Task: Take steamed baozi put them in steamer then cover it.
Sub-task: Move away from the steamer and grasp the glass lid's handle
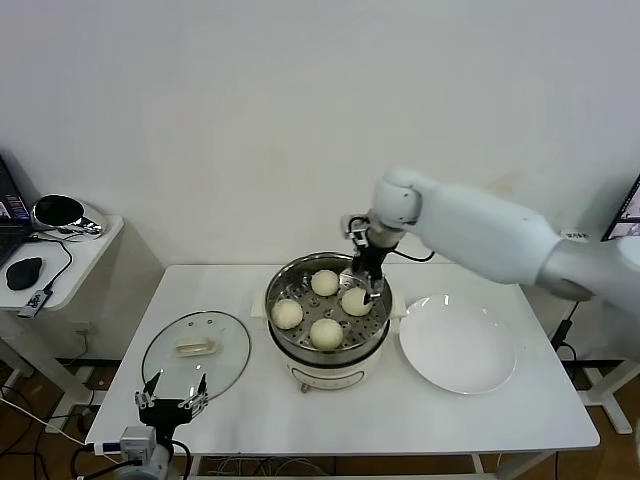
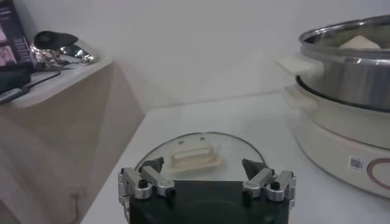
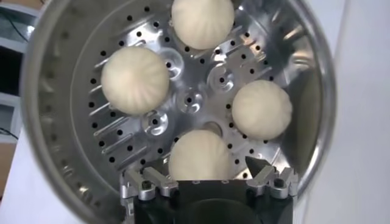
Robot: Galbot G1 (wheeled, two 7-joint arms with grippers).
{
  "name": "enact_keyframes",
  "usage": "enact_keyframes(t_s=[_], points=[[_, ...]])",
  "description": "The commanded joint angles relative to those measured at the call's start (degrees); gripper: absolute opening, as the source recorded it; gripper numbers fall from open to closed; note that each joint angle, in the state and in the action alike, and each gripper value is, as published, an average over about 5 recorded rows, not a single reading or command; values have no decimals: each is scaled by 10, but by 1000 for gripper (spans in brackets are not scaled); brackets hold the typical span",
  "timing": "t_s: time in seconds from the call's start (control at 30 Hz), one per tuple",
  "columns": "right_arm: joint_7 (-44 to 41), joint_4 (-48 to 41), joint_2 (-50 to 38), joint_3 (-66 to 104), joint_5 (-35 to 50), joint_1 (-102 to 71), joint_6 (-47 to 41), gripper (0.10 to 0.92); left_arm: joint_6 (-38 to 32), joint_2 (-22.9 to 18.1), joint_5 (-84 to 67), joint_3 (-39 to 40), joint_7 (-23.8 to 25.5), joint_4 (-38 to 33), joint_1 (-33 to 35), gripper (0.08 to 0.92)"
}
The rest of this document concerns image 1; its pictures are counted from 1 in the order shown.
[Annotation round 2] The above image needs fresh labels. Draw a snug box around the large white round plate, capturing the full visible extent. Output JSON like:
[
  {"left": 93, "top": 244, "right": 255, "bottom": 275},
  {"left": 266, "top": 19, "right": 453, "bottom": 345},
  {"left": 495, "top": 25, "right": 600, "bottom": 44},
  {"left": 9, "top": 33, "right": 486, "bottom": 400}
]
[{"left": 398, "top": 294, "right": 517, "bottom": 396}]

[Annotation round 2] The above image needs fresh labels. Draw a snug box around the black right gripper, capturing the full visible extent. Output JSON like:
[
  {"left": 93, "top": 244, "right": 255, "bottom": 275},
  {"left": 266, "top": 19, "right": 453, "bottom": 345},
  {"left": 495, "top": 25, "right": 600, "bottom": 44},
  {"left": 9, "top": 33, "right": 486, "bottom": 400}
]
[{"left": 341, "top": 234, "right": 391, "bottom": 307}]

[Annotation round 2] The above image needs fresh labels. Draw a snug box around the cream electric cooker base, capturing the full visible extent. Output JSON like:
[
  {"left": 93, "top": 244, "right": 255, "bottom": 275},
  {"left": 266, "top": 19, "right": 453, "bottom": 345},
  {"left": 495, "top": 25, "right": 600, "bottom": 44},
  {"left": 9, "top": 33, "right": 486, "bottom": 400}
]
[{"left": 249, "top": 289, "right": 406, "bottom": 396}]

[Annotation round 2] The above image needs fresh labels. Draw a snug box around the round glass pot lid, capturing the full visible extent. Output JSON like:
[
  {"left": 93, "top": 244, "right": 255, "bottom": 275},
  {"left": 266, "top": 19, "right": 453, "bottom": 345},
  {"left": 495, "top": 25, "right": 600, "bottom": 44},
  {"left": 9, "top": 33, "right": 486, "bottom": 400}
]
[{"left": 140, "top": 311, "right": 251, "bottom": 404}]

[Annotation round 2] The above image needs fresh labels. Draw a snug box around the white steamed baozi bun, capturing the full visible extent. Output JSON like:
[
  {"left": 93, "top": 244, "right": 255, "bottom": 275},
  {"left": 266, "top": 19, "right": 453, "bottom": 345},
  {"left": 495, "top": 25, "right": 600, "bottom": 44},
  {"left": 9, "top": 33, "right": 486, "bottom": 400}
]
[
  {"left": 340, "top": 287, "right": 374, "bottom": 317},
  {"left": 310, "top": 269, "right": 340, "bottom": 297},
  {"left": 271, "top": 299, "right": 304, "bottom": 330},
  {"left": 309, "top": 319, "right": 345, "bottom": 351}
]

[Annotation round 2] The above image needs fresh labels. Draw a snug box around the black silver headset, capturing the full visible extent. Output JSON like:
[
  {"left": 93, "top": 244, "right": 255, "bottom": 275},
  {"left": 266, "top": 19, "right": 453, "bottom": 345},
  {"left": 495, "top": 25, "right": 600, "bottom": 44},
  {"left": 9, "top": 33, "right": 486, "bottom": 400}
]
[{"left": 29, "top": 195, "right": 109, "bottom": 244}]

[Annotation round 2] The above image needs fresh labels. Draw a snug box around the black computer mouse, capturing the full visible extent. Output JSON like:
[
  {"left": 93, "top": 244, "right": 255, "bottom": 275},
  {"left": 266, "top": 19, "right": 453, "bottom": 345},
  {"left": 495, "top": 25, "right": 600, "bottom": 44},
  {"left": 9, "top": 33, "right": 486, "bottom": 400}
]
[{"left": 4, "top": 257, "right": 44, "bottom": 292}]

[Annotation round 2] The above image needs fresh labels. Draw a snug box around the white and black charger cable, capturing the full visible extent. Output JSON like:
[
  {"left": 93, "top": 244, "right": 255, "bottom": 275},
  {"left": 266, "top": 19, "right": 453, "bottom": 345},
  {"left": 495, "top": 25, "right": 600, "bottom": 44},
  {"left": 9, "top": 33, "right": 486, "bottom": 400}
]
[{"left": 548, "top": 299, "right": 574, "bottom": 359}]

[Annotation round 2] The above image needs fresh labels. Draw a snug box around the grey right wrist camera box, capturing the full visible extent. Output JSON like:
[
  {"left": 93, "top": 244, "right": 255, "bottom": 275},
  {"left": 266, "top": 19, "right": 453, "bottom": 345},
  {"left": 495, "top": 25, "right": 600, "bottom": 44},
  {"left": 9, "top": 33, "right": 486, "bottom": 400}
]
[{"left": 341, "top": 213, "right": 370, "bottom": 242}]

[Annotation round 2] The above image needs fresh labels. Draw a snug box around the black open laptop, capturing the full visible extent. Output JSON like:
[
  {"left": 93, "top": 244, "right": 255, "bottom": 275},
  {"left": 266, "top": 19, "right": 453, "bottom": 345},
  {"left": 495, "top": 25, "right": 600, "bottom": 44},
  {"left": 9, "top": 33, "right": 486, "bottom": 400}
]
[
  {"left": 0, "top": 157, "right": 32, "bottom": 269},
  {"left": 599, "top": 172, "right": 640, "bottom": 244}
]

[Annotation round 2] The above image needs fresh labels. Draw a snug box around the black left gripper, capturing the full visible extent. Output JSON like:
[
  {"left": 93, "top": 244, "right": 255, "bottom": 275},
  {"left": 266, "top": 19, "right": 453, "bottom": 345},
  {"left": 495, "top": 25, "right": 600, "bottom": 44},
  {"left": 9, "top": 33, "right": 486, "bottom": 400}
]
[{"left": 133, "top": 370, "right": 210, "bottom": 437}]

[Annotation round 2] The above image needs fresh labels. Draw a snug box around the grey usb hub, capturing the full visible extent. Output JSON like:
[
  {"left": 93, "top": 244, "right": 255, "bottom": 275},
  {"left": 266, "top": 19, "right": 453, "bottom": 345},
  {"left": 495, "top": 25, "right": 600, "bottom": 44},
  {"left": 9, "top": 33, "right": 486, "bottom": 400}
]
[{"left": 16, "top": 291, "right": 52, "bottom": 320}]

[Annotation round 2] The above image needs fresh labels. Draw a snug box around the steel perforated steamer basket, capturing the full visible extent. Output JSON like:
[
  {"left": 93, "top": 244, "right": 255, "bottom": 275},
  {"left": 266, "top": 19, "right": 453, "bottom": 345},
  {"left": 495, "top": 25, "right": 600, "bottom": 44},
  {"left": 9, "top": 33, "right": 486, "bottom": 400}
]
[{"left": 263, "top": 253, "right": 393, "bottom": 366}]

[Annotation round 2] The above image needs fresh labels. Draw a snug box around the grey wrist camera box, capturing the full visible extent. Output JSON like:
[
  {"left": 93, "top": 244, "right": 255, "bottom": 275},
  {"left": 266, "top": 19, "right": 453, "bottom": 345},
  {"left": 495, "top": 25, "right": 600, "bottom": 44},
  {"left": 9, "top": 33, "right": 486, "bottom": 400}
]
[
  {"left": 341, "top": 213, "right": 370, "bottom": 242},
  {"left": 120, "top": 425, "right": 156, "bottom": 459}
]

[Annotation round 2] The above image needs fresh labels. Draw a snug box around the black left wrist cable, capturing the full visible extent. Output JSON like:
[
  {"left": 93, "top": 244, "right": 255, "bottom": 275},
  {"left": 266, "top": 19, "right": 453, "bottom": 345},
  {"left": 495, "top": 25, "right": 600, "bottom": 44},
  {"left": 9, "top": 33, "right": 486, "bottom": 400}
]
[{"left": 169, "top": 438, "right": 194, "bottom": 480}]

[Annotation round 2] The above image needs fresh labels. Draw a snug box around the white rectangular work table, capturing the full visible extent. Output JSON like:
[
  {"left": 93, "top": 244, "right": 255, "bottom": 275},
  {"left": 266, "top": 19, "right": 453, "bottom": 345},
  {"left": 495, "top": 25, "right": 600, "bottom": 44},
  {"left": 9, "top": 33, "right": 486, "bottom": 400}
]
[{"left": 83, "top": 263, "right": 601, "bottom": 480}]

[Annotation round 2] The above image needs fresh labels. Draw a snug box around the thin black desk cable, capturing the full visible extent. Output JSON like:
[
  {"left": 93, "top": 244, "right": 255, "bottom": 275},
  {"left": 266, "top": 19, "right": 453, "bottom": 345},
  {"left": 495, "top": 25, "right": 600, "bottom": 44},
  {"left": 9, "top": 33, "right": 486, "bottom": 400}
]
[{"left": 22, "top": 234, "right": 72, "bottom": 296}]

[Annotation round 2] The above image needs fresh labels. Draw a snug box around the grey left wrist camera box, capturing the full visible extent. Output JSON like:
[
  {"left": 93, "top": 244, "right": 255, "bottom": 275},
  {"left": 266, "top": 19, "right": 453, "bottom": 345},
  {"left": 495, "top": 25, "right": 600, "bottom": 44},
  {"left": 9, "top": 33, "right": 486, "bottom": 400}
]
[{"left": 120, "top": 425, "right": 156, "bottom": 459}]

